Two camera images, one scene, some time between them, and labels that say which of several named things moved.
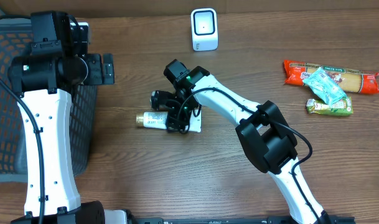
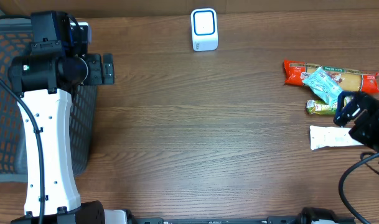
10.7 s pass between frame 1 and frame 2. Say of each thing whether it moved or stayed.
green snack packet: stayed
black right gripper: moved
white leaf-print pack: moved
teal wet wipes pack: stayed
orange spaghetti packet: stayed
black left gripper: stayed
